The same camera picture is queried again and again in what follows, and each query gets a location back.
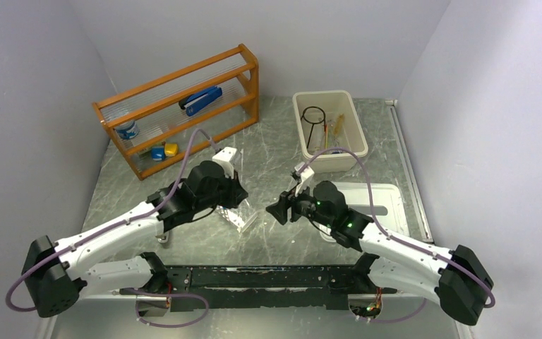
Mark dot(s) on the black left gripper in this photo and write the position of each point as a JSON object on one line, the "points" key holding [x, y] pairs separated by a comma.
{"points": [[237, 193]]}

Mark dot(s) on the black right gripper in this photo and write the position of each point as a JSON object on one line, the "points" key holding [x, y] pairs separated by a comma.
{"points": [[280, 209]]}

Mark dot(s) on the clear plastic bag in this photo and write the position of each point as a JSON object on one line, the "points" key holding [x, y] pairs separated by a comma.
{"points": [[242, 218]]}

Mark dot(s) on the colourful plastic spoons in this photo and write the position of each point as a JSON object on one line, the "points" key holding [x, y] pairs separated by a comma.
{"points": [[329, 138]]}

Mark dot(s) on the black metal ring tripod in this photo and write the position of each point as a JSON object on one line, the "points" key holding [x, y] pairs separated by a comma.
{"points": [[321, 121]]}

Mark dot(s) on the tan test tube brush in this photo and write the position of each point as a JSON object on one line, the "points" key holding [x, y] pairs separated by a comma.
{"points": [[337, 126]]}

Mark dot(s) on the white bin lid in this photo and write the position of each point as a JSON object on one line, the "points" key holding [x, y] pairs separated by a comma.
{"points": [[387, 203]]}

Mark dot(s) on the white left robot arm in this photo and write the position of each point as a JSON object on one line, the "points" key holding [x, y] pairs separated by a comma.
{"points": [[59, 273]]}

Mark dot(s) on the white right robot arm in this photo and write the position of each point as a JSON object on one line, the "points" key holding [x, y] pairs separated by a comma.
{"points": [[454, 279]]}

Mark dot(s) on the blue yellow small objects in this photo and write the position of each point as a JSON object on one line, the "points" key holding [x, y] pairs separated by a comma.
{"points": [[163, 151]]}

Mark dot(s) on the beige stapler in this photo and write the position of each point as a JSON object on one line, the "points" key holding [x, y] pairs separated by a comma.
{"points": [[163, 238]]}

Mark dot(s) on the orange wooden rack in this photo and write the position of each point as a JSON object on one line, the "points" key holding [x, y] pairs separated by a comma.
{"points": [[154, 107]]}

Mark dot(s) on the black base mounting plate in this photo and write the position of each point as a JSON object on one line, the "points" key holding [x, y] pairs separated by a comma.
{"points": [[249, 287]]}

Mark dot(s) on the blue stapler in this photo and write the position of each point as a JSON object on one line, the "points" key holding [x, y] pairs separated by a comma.
{"points": [[194, 103]]}

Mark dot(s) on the blue white tape roll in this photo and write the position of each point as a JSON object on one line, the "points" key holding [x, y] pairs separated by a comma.
{"points": [[127, 130]]}

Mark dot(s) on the beige plastic bin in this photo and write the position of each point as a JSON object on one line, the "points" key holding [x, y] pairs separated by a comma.
{"points": [[334, 102]]}

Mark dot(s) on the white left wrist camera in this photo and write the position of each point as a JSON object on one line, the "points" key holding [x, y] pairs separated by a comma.
{"points": [[226, 159]]}

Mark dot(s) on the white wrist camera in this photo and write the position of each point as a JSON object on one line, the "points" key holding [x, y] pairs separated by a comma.
{"points": [[226, 159], [302, 174]]}

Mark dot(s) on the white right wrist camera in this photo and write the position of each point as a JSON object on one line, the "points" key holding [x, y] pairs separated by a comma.
{"points": [[302, 174]]}

